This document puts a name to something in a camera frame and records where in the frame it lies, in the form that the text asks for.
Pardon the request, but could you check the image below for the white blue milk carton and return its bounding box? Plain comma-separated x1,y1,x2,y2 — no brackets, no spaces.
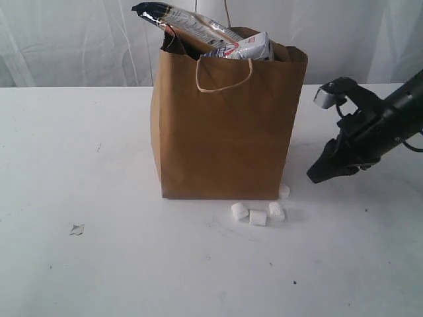
201,32,274,61

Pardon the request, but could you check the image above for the long noodle package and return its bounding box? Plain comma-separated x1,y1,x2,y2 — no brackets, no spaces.
132,2,243,48

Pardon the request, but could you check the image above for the brown paper shopping bag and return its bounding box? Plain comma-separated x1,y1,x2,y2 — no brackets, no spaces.
150,34,308,200

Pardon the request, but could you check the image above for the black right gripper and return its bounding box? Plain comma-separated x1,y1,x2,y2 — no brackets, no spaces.
307,110,390,184

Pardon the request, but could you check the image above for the white marshmallow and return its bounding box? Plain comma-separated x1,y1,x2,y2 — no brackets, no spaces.
279,184,291,199
268,201,286,222
249,210,267,227
231,202,249,221

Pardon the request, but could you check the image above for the small torn paper scrap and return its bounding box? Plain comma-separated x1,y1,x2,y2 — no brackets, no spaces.
69,224,85,236

